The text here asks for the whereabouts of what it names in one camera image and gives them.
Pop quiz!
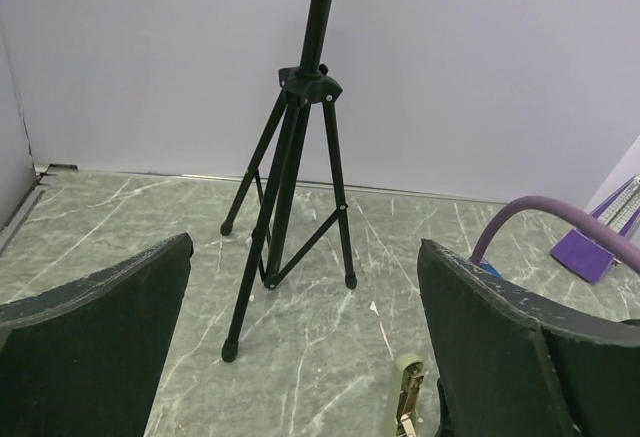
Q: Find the blue black stapler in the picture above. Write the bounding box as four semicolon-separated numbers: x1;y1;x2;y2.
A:
480;261;502;277

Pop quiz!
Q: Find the purple metronome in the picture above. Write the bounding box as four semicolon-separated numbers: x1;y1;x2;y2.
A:
550;175;639;284

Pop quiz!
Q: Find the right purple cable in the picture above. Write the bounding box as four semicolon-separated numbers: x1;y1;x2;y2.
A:
469;195;640;276

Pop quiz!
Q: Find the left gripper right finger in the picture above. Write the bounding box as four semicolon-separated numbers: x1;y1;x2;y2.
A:
417;240;639;436

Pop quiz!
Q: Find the black perforated music stand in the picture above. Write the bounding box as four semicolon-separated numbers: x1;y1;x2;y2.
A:
220;0;357;363

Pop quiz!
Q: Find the aluminium rail frame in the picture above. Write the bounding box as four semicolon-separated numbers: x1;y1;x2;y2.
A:
1;164;79;252

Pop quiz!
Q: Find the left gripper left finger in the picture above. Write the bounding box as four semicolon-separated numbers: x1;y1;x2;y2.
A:
1;233;193;436

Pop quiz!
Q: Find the beige white stapler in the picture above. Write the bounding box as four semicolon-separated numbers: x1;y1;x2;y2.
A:
383;353;425;437

